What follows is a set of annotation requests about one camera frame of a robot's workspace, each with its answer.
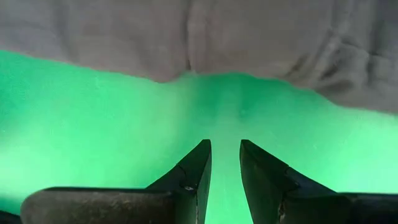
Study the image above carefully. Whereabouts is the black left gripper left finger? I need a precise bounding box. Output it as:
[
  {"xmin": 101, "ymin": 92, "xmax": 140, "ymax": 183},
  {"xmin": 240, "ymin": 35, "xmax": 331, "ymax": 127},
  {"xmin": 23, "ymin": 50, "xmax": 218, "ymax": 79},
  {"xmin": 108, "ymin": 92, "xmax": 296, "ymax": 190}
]
[{"xmin": 20, "ymin": 139, "xmax": 213, "ymax": 224}]

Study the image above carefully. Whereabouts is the green table mat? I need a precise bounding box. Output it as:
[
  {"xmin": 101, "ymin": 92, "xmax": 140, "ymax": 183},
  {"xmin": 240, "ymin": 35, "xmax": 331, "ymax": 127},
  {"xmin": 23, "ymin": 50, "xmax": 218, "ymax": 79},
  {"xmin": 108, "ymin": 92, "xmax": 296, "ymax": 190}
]
[{"xmin": 0, "ymin": 49, "xmax": 398, "ymax": 224}]

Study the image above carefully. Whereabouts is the dark grey garment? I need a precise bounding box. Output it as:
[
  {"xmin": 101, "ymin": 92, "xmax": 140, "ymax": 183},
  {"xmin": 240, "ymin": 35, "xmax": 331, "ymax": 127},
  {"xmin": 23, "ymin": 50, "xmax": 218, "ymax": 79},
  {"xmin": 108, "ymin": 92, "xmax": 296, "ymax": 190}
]
[{"xmin": 0, "ymin": 0, "xmax": 398, "ymax": 114}]

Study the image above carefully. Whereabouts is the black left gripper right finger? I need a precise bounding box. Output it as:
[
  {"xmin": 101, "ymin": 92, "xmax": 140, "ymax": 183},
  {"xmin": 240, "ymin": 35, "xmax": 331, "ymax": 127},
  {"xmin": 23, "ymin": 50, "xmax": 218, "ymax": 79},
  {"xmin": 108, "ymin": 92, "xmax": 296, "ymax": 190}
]
[{"xmin": 239, "ymin": 139, "xmax": 398, "ymax": 224}]

